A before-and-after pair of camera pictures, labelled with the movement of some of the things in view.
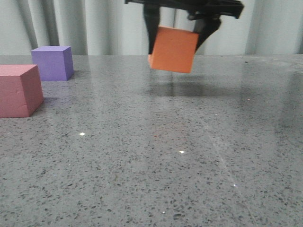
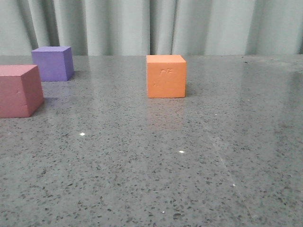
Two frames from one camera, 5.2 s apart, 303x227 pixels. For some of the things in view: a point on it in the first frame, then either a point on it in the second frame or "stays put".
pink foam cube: [21, 91] stays put
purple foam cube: [55, 63] stays put
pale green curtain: [114, 27] stays put
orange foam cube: [173, 49] → [166, 76]
